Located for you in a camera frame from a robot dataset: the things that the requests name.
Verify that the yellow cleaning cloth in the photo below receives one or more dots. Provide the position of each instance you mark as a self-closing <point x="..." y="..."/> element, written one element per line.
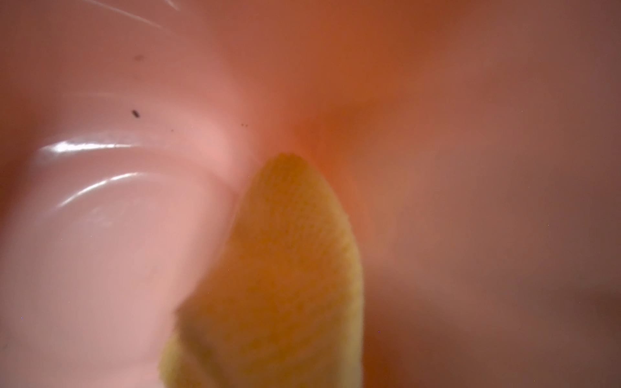
<point x="283" y="305"/>

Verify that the pink plastic bucket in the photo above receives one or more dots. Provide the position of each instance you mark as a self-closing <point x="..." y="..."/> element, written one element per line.
<point x="474" y="144"/>

